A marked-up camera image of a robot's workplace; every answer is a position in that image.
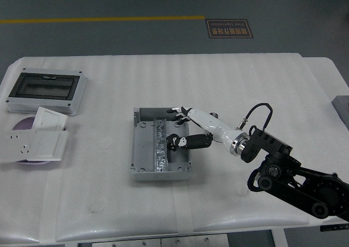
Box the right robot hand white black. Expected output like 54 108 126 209
166 106 242 152

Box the open grey junction box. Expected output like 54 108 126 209
128 107 195 182

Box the grey distribution box dark window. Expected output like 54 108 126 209
5 68 88 117

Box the white foam mat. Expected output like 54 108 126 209
0 52 345 244

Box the grey flat block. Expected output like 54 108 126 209
331 95 349 122

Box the white table leg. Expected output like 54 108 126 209
268 228 287 247

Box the grey metal crossbar plate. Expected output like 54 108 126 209
77 233 230 247

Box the black table control panel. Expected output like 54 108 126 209
320 224 349 232

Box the white tape strip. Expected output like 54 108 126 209
38 173 65 244

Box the purple round plate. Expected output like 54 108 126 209
12 116 68 166

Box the white socket panel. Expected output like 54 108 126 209
0 131 38 165

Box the metal mounting rail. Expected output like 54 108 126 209
152 118 170 173

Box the white switch panel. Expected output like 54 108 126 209
32 106 69 131
27 130 70 162

